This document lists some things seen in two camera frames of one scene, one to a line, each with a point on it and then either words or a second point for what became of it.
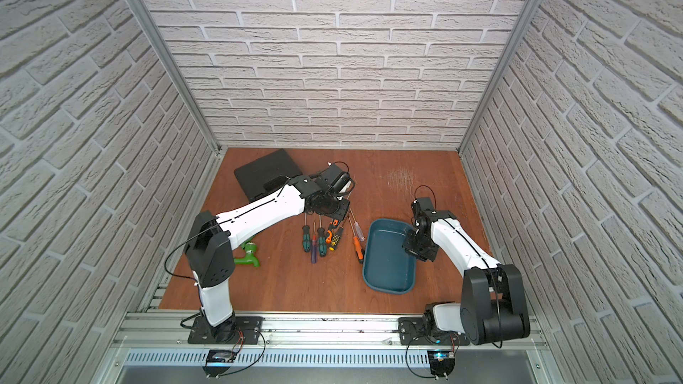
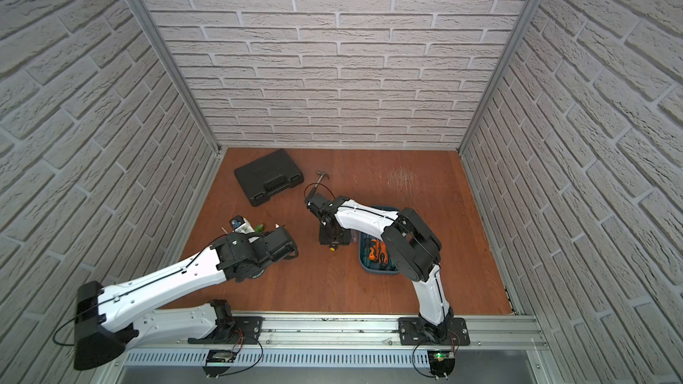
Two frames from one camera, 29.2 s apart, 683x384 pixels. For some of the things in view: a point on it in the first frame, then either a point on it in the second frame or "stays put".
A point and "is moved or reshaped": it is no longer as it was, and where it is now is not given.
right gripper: x=408 y=244 -> x=344 y=240
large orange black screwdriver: x=357 y=245 -> x=382 y=255
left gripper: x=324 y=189 -> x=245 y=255
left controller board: x=218 y=362 stays put
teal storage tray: x=386 y=268 is moved or reshaped
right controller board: x=441 y=361 stays put
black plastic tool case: x=266 y=174 stays put
